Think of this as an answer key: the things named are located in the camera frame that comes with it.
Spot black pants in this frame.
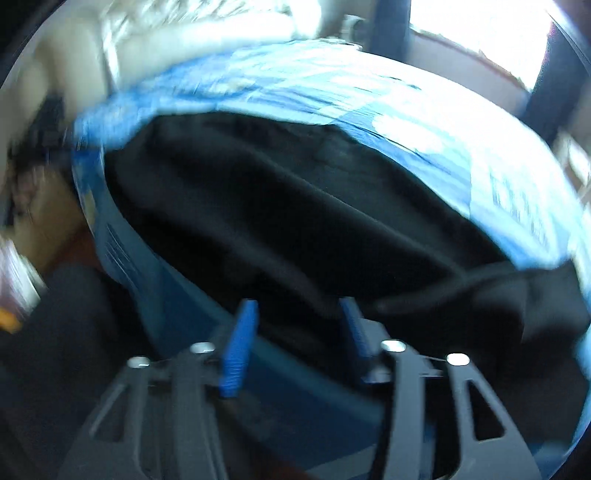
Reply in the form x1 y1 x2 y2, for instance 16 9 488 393
105 112 590 368

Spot blue patterned bed sheet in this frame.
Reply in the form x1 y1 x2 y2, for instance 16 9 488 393
72 40 590 479

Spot dark blue right curtain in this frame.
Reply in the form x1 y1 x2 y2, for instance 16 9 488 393
370 0 411 49

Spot bright window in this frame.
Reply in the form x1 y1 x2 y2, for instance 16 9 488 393
410 0 552 91

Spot cream tufted leather headboard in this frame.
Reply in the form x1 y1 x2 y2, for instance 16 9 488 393
27 0 325 98

